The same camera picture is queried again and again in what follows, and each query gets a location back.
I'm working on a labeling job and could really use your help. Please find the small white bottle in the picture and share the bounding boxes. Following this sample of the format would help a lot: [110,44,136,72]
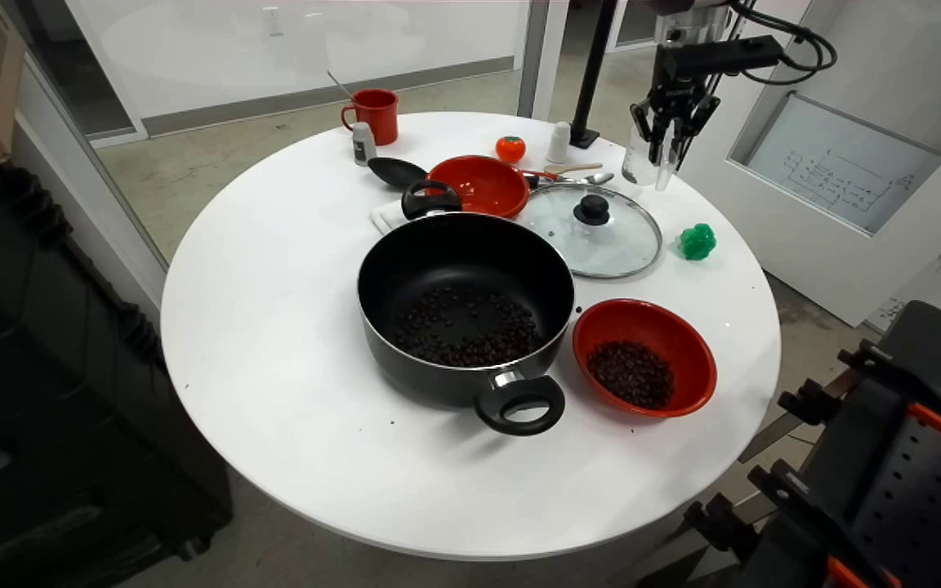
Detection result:
[550,117,576,167]

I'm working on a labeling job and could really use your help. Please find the grey salt shaker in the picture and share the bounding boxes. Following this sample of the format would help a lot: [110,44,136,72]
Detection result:
[348,117,379,167]

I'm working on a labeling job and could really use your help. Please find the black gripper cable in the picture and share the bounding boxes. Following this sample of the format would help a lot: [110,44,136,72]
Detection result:
[726,0,838,87]

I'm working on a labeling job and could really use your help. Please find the black tripod pole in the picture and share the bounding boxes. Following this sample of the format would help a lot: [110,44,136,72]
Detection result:
[567,0,622,155]

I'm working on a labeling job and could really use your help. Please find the orange toy tomato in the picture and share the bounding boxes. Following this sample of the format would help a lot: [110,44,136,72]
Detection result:
[494,133,529,167]

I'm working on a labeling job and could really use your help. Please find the coffee beans in bowl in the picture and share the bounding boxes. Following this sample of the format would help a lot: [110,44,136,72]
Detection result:
[586,337,677,411]

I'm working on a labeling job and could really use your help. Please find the glass pot lid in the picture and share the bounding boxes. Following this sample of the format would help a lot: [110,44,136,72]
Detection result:
[518,182,665,280]

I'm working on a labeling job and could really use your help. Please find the coffee beans in pot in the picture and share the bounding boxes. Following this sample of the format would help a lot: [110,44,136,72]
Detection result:
[381,284,550,367]

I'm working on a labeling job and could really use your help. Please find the black ladle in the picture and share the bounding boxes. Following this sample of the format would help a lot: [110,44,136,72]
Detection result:
[367,155,431,194]

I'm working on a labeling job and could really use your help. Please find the red handled metal spoon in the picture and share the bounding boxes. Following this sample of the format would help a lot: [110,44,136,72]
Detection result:
[518,167,616,194]

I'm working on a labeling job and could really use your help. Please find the wooden spatula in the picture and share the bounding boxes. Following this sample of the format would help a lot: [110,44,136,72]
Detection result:
[532,160,609,181]

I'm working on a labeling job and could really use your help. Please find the empty red bowl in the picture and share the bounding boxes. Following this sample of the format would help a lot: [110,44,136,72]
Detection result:
[424,155,532,223]

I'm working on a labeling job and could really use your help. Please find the black cooking pot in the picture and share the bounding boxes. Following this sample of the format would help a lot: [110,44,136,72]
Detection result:
[355,176,579,439]

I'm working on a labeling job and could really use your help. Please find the red bowl with beans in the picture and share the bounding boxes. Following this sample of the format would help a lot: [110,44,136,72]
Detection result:
[567,299,722,422]

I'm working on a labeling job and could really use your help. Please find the black perforated breadboard table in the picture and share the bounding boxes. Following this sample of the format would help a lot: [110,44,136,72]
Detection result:
[746,300,941,588]

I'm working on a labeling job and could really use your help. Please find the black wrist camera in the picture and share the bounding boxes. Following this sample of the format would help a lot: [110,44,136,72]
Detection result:
[657,33,788,86]

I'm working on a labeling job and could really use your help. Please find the red mug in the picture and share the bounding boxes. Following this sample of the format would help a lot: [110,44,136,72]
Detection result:
[339,87,401,152]

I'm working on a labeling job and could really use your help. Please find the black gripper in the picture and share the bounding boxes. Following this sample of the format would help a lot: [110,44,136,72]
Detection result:
[630,70,726,170]

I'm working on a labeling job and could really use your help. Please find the green toy vegetable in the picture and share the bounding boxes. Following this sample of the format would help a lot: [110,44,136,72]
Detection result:
[677,220,719,266]

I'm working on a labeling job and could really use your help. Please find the black orange bar clamp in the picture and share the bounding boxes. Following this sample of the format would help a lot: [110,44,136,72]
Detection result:
[683,459,906,588]
[778,340,941,440]

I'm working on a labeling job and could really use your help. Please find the whiteboard with writing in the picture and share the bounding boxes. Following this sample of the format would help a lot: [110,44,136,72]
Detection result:
[746,91,941,239]

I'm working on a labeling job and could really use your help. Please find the clear plastic jug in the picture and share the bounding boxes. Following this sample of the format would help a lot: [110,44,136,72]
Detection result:
[622,138,693,213]

